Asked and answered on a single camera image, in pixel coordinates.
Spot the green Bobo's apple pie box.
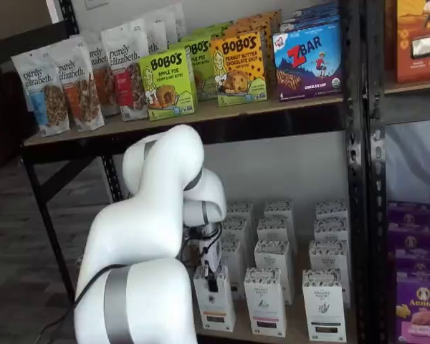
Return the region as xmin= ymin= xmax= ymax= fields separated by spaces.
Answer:
xmin=138 ymin=42 xmax=199 ymax=121
xmin=191 ymin=21 xmax=234 ymax=41
xmin=181 ymin=34 xmax=220 ymax=102

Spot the white wall switch plate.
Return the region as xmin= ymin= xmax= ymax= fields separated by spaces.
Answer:
xmin=83 ymin=0 xmax=110 ymax=11

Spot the purely elizabeth bag red label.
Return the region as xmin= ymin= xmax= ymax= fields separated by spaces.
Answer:
xmin=100 ymin=19 xmax=150 ymax=122

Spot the blue Zbar chocolate chip box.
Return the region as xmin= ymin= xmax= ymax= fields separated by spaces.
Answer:
xmin=285 ymin=1 xmax=340 ymax=23
xmin=272 ymin=22 xmax=345 ymax=102
xmin=279 ymin=14 xmax=341 ymax=34

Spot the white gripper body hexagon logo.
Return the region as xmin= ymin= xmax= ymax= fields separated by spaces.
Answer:
xmin=199 ymin=231 xmax=224 ymax=276

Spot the purple Annie's snack box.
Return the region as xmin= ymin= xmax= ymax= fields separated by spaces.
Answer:
xmin=388 ymin=221 xmax=430 ymax=252
xmin=386 ymin=201 xmax=430 ymax=227
xmin=395 ymin=271 xmax=430 ymax=344
xmin=393 ymin=246 xmax=430 ymax=277

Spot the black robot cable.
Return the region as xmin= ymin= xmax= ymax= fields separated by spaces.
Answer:
xmin=34 ymin=264 xmax=127 ymax=341

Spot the grey plastic sheet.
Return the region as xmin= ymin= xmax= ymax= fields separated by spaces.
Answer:
xmin=383 ymin=120 xmax=430 ymax=202

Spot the black metal shelving rack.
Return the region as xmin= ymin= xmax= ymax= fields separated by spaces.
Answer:
xmin=364 ymin=0 xmax=430 ymax=344
xmin=0 ymin=0 xmax=373 ymax=344

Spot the dark brown furniture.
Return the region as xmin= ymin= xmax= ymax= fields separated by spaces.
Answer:
xmin=0 ymin=70 xmax=37 ymax=173

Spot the orange Bobo's peanut butter box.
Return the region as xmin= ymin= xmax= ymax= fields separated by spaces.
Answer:
xmin=209 ymin=27 xmax=268 ymax=108
xmin=236 ymin=9 xmax=282 ymax=37
xmin=223 ymin=17 xmax=274 ymax=40

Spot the wooden shelf board orange box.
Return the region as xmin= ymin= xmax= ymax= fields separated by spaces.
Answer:
xmin=383 ymin=79 xmax=430 ymax=95

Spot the white box pink strip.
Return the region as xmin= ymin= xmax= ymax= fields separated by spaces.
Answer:
xmin=263 ymin=199 xmax=295 ymax=221
xmin=244 ymin=267 xmax=287 ymax=338
xmin=254 ymin=239 xmax=295 ymax=305
xmin=256 ymin=216 xmax=297 ymax=244

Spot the wooden shelf board with snacks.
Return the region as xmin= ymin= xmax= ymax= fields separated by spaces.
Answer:
xmin=23 ymin=95 xmax=345 ymax=147

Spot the white box yellow strip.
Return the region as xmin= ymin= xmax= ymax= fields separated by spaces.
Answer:
xmin=219 ymin=239 xmax=243 ymax=300
xmin=220 ymin=217 xmax=254 ymax=244
xmin=225 ymin=201 xmax=256 ymax=223
xmin=193 ymin=264 xmax=237 ymax=333

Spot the purely elizabeth bag blue label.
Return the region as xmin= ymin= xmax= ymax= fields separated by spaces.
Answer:
xmin=10 ymin=44 xmax=71 ymax=138

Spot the white box grey strip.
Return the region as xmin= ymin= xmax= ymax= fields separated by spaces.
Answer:
xmin=315 ymin=200 xmax=349 ymax=220
xmin=313 ymin=216 xmax=350 ymax=243
xmin=308 ymin=239 xmax=350 ymax=277
xmin=302 ymin=269 xmax=348 ymax=343

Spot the purely elizabeth bag orange label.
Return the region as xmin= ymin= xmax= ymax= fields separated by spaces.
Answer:
xmin=81 ymin=29 xmax=122 ymax=118
xmin=54 ymin=35 xmax=106 ymax=132

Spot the large orange cardboard box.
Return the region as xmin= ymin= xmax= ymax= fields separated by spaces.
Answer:
xmin=395 ymin=0 xmax=430 ymax=85

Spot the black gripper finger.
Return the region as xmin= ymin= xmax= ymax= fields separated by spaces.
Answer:
xmin=204 ymin=262 xmax=219 ymax=292

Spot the white purely elizabeth bag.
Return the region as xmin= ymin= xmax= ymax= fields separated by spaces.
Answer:
xmin=142 ymin=10 xmax=170 ymax=53
xmin=164 ymin=1 xmax=186 ymax=41

